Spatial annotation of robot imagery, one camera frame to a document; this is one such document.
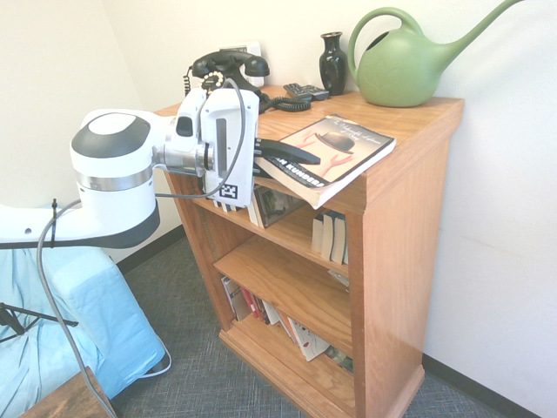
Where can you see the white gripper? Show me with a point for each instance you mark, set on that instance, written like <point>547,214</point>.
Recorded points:
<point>230,109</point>

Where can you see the bowler hat paperback book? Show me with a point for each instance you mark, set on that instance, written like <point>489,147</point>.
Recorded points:
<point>357,163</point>

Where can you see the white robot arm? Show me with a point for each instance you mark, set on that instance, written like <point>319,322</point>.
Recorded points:
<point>113,187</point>

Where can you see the black rotary telephone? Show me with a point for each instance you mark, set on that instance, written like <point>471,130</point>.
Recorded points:
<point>226,65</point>
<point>287,104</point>

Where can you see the black cover book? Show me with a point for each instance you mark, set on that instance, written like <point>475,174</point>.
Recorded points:
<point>278,204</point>

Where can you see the cream paged book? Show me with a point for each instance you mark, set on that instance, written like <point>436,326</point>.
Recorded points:
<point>229,207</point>

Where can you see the white paged dark spine book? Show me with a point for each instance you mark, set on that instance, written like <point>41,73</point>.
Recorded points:
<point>327,237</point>
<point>340,239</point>
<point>317,235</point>

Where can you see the pale pinkish book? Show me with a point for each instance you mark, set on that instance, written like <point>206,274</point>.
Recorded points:
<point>216,204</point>

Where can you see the black vase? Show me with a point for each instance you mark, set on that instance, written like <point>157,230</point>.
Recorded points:
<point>333,65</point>

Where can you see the white paper item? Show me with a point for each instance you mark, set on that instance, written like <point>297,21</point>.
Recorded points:
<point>339,278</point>

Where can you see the green watering can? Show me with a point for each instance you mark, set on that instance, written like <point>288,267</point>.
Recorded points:
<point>400,74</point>

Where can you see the wooden bookshelf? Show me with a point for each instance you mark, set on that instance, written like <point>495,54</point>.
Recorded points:
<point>391,261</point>

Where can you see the bright red book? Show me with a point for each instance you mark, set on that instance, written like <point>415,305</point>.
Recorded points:
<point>250,305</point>

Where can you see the dark red book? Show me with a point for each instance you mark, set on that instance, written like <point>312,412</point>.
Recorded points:
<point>262,311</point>

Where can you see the plain white book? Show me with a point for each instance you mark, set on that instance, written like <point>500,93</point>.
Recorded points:
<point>272,313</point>

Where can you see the orange thin book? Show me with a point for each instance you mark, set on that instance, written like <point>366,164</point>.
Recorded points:
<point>285,322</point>

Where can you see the white book with red art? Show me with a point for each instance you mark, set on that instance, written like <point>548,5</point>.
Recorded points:
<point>306,339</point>

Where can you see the light blue cloth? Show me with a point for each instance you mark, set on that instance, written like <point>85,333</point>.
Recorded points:
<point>87,313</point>

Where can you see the black tripod stand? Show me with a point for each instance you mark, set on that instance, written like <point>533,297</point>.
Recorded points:
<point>43,316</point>

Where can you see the dark brown wooden table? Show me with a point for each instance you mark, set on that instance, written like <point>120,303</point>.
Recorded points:
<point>65,400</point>

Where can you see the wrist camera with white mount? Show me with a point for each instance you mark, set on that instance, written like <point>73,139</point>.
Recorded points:
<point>185,126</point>

